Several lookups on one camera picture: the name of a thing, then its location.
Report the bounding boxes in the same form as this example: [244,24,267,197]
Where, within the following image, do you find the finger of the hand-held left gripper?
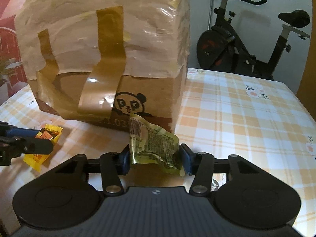
[0,121,46,139]
[0,136,54,166]

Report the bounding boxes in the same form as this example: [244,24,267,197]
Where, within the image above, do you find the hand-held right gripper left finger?
[55,145,131,196]

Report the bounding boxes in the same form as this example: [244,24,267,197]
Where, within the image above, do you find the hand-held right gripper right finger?
[178,143,263,196]

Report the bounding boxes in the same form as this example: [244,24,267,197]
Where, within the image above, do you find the yellow snack packet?
[23,153,51,173]
[35,124,63,142]

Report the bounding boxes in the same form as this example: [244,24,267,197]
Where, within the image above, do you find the olive green snack packet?
[128,114,185,177]

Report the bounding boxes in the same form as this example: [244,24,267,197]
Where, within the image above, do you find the brown cardboard box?
[15,0,192,134]

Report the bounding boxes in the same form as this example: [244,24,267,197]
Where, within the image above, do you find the clear plastic box liner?
[15,0,192,79]

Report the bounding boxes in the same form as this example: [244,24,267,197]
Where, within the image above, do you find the yellow checked tablecloth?
[0,67,316,237]

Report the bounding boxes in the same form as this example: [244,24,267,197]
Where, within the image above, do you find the pink printed backdrop cloth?
[0,0,42,102]

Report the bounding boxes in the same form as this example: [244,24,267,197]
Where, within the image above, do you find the black exercise bike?
[191,0,311,81]

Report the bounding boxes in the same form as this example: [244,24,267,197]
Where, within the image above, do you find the metal pole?
[208,0,215,30]

